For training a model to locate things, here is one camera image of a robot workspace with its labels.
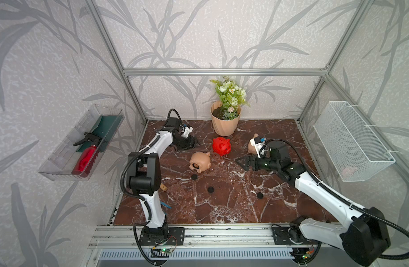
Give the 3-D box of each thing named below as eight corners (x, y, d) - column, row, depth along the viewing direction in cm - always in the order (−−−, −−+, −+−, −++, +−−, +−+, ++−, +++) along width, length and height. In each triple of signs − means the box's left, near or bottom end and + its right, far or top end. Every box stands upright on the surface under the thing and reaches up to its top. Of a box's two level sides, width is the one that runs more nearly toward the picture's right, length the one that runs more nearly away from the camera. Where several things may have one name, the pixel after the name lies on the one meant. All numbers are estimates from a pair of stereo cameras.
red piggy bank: (212, 156, 103) (212, 147, 95) (212, 146, 108) (212, 137, 101) (230, 156, 103) (231, 147, 95) (229, 146, 108) (230, 137, 101)
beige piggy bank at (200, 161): (190, 174, 95) (188, 166, 88) (192, 159, 102) (190, 151, 95) (210, 174, 95) (210, 166, 88) (211, 159, 102) (210, 151, 95)
